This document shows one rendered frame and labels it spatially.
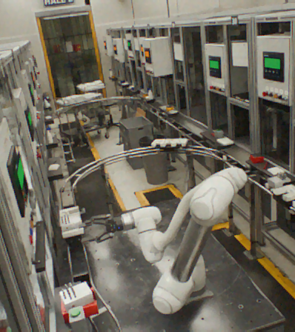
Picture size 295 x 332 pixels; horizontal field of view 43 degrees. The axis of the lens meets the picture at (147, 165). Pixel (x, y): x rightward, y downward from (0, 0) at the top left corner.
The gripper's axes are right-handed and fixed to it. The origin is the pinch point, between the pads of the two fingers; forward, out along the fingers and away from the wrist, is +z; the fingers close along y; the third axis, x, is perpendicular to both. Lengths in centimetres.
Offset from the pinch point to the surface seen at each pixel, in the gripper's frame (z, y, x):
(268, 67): -153, 56, -70
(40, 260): 18, 25, 55
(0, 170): 21, 63, 62
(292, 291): -145, -111, -27
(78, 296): 8.8, -10.4, 35.9
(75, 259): 10, -44, -47
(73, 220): 6, -20, -55
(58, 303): 19.7, -21.3, 22.5
